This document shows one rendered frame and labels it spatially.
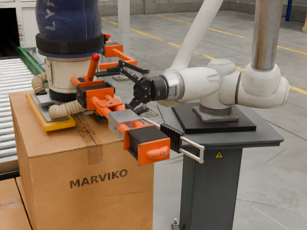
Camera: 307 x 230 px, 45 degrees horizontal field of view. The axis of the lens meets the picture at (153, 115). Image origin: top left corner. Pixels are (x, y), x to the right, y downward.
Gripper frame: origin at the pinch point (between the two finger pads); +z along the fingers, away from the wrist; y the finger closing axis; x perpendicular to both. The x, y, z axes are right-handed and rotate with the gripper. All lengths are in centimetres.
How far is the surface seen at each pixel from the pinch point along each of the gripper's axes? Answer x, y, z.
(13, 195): 45, 55, 25
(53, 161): 0.3, 18.1, 14.9
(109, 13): 940, 105, -360
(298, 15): 657, 91, -812
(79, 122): 17.7, 15.2, 1.6
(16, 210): 34, 55, 25
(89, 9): 18.6, -22.6, -4.0
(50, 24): 20.1, -18.3, 8.2
